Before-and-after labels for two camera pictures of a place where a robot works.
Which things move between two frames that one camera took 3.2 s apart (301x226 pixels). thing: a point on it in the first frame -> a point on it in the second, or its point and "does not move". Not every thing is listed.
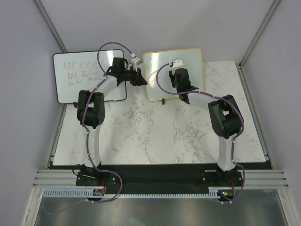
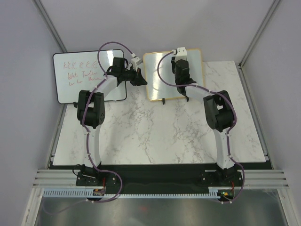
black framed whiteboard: x=76 y=71 does not move
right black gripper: x=172 y=76 -> x=173 y=63
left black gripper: x=137 y=76 does not move
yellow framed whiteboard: x=192 y=60 does not move
